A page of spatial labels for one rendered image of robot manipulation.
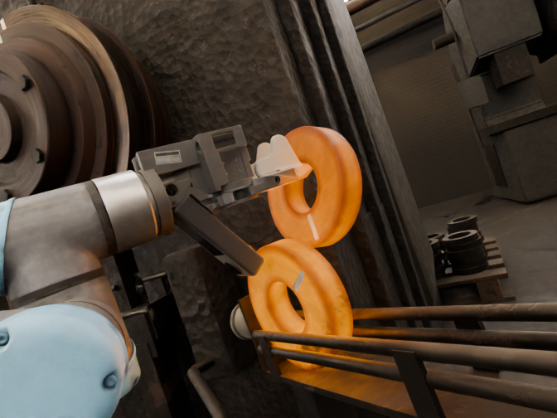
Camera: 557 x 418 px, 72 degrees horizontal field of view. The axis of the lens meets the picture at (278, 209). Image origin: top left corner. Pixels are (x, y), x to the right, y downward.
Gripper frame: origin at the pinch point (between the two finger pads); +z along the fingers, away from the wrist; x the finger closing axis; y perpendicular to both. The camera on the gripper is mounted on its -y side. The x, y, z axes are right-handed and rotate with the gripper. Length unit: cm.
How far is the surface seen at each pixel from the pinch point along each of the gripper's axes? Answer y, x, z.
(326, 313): -14.5, -7.5, -8.5
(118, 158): 13.9, 33.2, -15.2
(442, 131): 1, 342, 513
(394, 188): -15, 60, 78
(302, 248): -7.9, -4.2, -6.7
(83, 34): 37, 32, -14
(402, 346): -14.2, -20.1, -11.1
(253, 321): -16.5, 7.4, -10.6
